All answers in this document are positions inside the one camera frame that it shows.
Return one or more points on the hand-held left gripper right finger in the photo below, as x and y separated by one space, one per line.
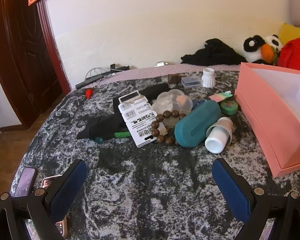
230 187

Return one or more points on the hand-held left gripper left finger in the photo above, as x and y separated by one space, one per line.
70 187

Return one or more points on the pink cardboard box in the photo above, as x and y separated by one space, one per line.
260 120

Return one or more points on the black sock with green stripe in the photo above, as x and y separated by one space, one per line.
102 128

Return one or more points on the teal glasses case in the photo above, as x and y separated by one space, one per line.
197 125

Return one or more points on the white printed package card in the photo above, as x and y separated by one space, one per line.
138 120

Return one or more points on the clear plastic bag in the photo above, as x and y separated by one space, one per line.
168 101

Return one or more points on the rose gold smartphone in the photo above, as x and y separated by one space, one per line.
47 182

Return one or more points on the purple smartphone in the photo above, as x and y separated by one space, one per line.
25 181

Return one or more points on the white cup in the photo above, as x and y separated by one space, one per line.
216 141

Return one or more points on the clear plastic cup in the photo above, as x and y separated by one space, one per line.
227 123

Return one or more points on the grey patterned blanket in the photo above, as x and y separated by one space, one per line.
140 180

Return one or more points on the green round tin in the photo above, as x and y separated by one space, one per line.
228 108

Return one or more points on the small blue object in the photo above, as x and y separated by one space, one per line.
198 103

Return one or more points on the pastel striped tube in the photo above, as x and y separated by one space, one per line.
220 97

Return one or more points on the red cloth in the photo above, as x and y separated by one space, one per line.
295 55

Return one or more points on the small red plastic object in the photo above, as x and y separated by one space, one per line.
89 93

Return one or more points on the panda plush toy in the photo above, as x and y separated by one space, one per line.
255 48

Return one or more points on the white ribbed jar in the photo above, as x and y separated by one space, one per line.
208 78

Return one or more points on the clear plastic case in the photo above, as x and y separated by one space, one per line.
190 82

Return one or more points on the yellow pillow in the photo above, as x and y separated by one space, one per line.
290 32

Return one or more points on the brown wooden block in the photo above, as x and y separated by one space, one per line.
175 78

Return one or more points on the black dotted knit cloth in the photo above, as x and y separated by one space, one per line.
155 90

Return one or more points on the black electronic device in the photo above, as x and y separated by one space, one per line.
120 68

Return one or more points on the black clothes pile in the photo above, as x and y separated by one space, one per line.
212 52

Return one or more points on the purple quilted bedsheet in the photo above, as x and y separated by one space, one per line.
145 71

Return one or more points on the white charger plug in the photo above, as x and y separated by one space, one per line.
161 63

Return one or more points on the dark wooden door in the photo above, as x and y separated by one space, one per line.
20 55

